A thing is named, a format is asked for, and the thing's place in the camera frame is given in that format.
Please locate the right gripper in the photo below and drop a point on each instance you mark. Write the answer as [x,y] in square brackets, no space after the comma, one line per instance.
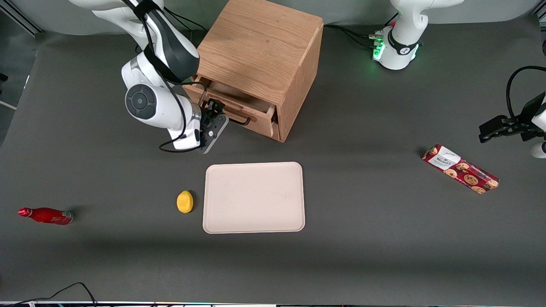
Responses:
[209,115]

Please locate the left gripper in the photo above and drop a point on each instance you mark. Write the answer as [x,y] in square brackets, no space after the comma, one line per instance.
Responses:
[524,119]

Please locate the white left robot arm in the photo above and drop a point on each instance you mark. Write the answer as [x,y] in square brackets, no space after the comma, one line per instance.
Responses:
[401,42]

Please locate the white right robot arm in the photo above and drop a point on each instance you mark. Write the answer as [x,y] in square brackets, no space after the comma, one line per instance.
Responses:
[145,102]

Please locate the oak wooden drawer cabinet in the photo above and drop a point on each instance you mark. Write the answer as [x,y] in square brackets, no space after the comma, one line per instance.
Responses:
[260,42]

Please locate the red tartan cookie box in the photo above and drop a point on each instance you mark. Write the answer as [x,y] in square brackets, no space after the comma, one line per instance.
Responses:
[460,169]

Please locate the beige rectangular tray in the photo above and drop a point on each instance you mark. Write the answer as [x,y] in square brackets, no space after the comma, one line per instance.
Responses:
[254,197]

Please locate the yellow lemon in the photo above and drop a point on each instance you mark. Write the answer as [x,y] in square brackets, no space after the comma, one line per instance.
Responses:
[184,202]

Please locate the red bottle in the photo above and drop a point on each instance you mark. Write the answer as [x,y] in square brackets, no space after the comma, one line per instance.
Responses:
[47,215]

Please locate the aluminium frame rail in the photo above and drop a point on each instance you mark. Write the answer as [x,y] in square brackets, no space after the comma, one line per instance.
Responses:
[19,16]

